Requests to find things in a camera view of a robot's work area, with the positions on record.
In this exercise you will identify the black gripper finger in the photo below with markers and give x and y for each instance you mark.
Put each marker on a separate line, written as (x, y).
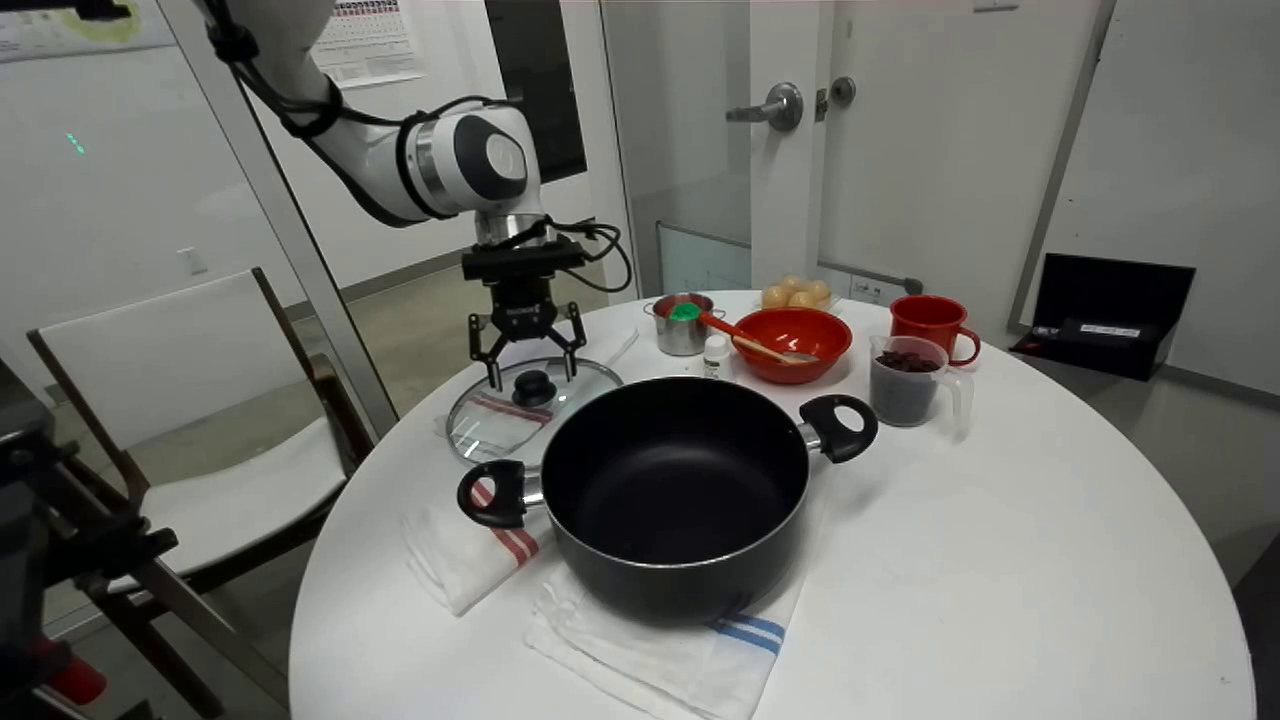
(568, 346)
(487, 352)

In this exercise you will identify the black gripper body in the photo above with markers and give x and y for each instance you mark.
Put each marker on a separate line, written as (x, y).
(517, 279)

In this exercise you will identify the glass lid with black knob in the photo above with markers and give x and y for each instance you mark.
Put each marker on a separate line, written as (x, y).
(524, 405)

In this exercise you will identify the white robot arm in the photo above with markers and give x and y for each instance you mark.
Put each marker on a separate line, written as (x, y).
(466, 156)

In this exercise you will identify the black cooking pot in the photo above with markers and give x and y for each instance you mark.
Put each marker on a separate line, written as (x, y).
(677, 498)

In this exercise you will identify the metal tin with coloured items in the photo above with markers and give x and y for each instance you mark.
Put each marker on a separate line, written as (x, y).
(683, 325)

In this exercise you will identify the small white bottle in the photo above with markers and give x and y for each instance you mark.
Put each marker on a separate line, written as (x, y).
(717, 352)

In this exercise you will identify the white towel with red stripes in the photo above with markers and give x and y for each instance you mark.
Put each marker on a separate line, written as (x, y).
(466, 560)

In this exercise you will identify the cluster of beige balls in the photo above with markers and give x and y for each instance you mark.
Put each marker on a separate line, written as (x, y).
(797, 292)

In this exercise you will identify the red bowl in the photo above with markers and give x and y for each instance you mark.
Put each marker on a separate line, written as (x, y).
(793, 346)

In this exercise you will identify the white wooden chair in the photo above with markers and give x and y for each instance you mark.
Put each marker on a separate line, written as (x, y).
(182, 358)

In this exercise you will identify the clear cup with dark contents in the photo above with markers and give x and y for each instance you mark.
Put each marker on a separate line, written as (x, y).
(904, 379)

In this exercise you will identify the red mug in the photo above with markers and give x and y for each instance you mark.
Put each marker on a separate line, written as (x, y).
(941, 322)

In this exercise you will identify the white towel with blue stripes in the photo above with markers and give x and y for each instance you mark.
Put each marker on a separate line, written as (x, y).
(705, 669)

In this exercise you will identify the black open case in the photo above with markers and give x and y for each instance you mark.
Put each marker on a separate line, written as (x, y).
(1105, 312)

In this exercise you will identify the wall paper poster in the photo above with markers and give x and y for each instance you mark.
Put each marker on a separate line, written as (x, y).
(365, 46)

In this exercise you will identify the silver door handle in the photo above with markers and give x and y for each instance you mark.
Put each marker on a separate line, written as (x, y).
(780, 111)

